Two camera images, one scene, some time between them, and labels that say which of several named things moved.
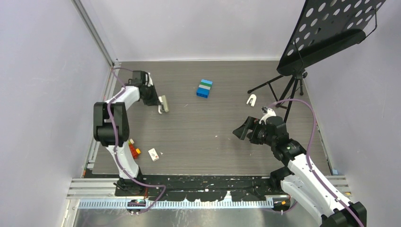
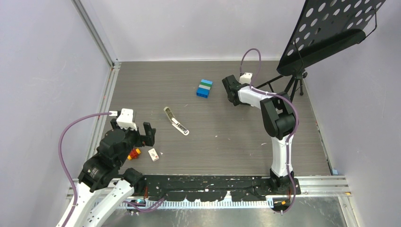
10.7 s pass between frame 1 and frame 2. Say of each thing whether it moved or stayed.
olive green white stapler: moved
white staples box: stayed
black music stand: stayed
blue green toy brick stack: stayed
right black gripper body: moved
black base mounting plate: stayed
